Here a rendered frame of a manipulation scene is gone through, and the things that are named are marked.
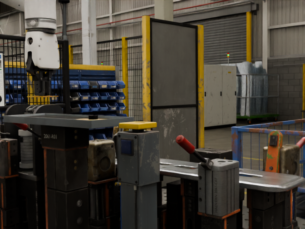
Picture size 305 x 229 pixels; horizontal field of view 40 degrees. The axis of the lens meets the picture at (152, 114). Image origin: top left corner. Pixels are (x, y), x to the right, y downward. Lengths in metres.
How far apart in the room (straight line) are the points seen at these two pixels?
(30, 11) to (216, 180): 0.66
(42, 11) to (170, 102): 3.59
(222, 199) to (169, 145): 3.75
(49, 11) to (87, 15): 5.30
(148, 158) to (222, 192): 0.19
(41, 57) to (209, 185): 0.55
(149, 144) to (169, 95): 3.76
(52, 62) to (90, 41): 5.25
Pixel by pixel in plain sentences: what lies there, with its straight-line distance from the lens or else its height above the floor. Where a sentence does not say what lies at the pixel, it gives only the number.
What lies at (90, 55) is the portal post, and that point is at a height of 1.77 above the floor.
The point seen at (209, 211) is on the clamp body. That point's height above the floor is 0.95.
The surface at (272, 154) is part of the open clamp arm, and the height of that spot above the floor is 1.04.
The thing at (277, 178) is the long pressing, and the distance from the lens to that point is 1.14.
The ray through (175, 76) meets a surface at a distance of 4.73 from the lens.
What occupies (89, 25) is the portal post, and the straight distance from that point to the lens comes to 6.48.
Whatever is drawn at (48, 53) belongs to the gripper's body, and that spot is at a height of 1.33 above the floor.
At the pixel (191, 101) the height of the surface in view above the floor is 1.10.
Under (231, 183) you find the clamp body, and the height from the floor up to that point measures 1.01.
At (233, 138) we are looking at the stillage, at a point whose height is 0.86.
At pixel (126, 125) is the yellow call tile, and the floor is 1.16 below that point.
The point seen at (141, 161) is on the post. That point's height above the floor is 1.08.
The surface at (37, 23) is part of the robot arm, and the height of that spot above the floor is 1.41.
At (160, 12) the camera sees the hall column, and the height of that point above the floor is 2.87.
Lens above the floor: 1.23
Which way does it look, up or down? 3 degrees down
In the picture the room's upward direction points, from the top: 1 degrees counter-clockwise
